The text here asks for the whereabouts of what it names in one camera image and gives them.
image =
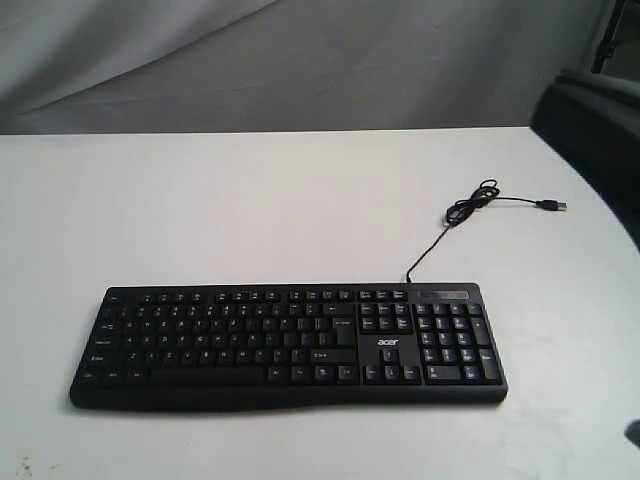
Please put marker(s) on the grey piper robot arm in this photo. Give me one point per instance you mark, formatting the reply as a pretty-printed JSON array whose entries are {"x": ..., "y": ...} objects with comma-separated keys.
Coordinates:
[{"x": 592, "y": 122}]

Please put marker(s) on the black acer keyboard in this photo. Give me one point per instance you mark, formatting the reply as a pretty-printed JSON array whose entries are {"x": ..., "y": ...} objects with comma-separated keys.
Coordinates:
[{"x": 219, "y": 348}]

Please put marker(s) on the grey backdrop cloth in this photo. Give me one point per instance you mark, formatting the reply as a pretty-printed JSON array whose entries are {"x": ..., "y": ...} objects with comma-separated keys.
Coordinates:
[{"x": 74, "y": 67}]

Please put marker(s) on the black tripod stand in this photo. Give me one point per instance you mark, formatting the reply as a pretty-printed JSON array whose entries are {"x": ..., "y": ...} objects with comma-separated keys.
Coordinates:
[{"x": 607, "y": 42}]

